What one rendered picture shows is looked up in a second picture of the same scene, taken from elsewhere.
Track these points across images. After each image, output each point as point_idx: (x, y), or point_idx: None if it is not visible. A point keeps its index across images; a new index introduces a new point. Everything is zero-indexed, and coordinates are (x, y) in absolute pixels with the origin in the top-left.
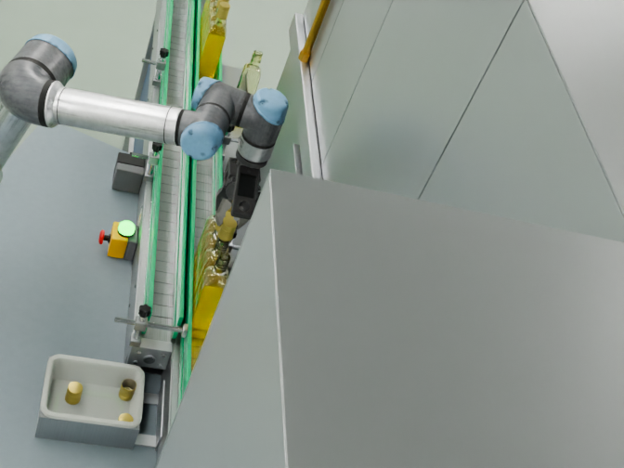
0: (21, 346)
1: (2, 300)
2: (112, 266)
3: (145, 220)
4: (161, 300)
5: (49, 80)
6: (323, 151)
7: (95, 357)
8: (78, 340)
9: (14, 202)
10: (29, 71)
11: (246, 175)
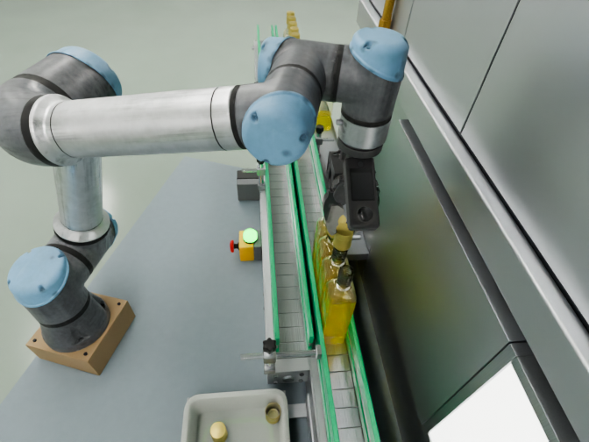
0: (169, 376)
1: (151, 328)
2: (246, 269)
3: (264, 226)
4: (289, 307)
5: (40, 95)
6: (457, 113)
7: (239, 371)
8: (222, 355)
9: (161, 230)
10: (13, 89)
11: (358, 169)
